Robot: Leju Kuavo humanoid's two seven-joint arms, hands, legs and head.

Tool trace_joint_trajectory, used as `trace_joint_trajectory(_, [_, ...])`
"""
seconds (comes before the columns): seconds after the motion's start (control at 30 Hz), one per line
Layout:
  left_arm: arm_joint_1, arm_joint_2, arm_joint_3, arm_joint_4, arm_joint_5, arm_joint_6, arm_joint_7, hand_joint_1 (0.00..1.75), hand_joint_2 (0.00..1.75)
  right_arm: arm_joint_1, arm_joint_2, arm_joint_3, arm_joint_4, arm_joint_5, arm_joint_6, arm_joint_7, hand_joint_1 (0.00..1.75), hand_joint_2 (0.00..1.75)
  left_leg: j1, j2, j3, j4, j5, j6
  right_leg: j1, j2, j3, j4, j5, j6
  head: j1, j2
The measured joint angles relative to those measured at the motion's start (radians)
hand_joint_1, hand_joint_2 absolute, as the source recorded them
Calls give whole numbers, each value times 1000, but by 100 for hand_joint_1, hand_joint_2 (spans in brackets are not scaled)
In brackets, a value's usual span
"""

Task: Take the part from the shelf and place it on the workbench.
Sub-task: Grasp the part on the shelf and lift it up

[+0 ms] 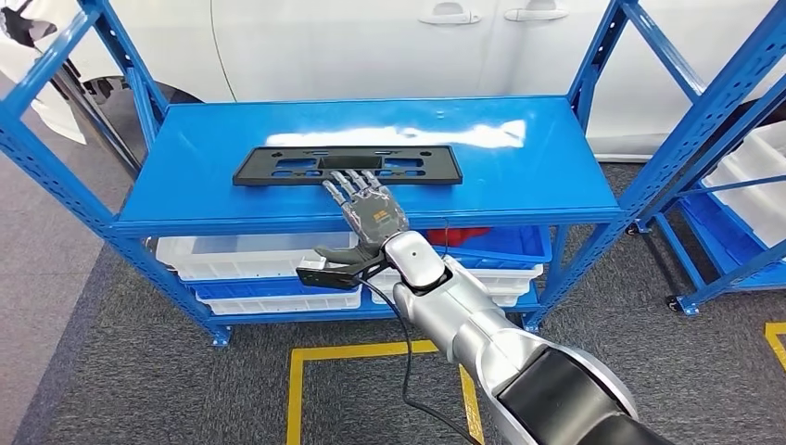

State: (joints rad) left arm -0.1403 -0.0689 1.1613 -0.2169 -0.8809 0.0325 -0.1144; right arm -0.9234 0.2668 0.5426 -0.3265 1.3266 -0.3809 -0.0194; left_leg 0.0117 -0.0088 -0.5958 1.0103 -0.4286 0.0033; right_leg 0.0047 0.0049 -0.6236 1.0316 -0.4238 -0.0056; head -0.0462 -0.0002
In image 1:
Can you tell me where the white car door handle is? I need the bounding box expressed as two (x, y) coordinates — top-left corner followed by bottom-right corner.
(504, 0), (569, 22)
(419, 3), (482, 26)

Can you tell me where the black camera bracket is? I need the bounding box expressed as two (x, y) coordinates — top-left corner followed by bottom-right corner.
(343, 251), (391, 285)

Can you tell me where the red plastic part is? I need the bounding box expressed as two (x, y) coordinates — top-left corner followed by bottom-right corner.
(426, 227), (492, 247)

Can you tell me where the white car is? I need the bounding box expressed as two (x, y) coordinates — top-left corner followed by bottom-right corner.
(0, 0), (786, 162)

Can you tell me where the black cable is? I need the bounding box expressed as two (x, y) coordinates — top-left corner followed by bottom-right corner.
(358, 277), (481, 445)

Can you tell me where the black plastic mounting plate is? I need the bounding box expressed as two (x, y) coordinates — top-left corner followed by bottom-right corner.
(232, 145), (463, 187)

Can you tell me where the blue rack with casters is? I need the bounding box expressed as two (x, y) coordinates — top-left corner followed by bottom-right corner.
(626, 73), (786, 317)

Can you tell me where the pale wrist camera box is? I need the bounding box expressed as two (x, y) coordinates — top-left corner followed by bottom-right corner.
(296, 258), (361, 291)

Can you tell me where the blue metal shelf rack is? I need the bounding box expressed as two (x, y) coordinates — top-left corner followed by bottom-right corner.
(0, 0), (786, 350)

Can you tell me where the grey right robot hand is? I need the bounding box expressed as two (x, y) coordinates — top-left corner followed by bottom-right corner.
(314, 170), (411, 266)

